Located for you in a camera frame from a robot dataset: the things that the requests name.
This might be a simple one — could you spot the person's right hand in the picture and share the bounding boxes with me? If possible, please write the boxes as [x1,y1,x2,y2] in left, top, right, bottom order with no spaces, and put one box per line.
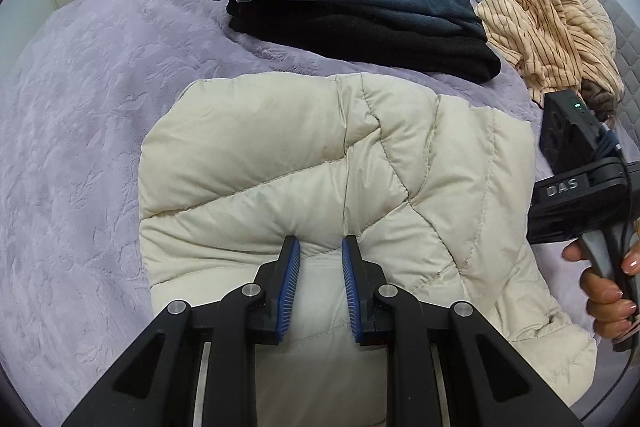
[561,241,640,339]

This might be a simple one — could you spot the beige striped shirt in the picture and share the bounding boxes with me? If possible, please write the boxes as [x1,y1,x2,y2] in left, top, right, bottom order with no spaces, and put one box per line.
[432,0,626,108]

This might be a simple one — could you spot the cream puffer jacket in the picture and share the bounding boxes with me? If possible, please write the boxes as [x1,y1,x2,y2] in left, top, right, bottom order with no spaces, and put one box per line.
[137,72,598,427]

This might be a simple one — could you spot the grey cable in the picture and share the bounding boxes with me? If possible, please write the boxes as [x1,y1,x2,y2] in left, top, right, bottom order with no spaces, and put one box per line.
[590,124,626,160]

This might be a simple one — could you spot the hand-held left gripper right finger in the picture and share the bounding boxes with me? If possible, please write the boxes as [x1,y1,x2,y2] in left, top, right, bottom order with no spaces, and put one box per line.
[341,234,583,427]

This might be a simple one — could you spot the purple blanket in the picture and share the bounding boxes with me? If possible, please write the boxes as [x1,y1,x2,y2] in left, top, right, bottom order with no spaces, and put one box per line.
[0,0,640,427]

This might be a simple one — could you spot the folded black garment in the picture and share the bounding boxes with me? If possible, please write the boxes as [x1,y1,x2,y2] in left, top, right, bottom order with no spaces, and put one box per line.
[225,0,502,84]

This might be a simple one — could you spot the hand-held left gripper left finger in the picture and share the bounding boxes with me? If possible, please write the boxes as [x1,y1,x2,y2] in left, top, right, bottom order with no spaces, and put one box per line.
[62,234,302,427]

